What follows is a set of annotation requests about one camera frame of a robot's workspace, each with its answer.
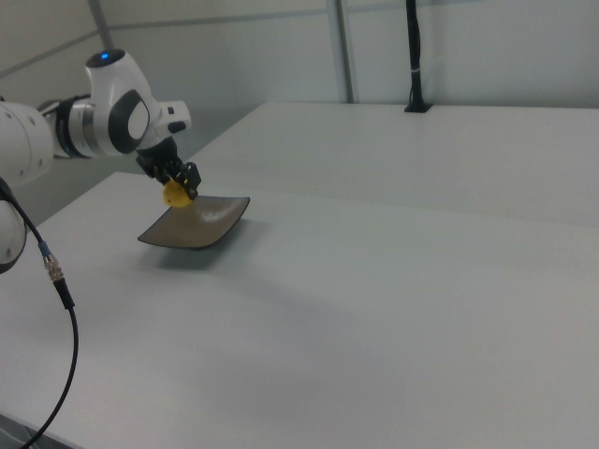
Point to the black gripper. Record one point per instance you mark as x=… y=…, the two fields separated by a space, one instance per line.
x=159 y=159

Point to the yellow lemon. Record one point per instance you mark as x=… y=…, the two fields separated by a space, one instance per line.
x=177 y=196

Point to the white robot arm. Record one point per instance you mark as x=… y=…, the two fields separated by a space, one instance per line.
x=110 y=98

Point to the brown square ceramic plate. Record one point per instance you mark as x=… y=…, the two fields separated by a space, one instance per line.
x=201 y=224

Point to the black camera stand pole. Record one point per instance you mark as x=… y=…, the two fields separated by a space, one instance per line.
x=414 y=61

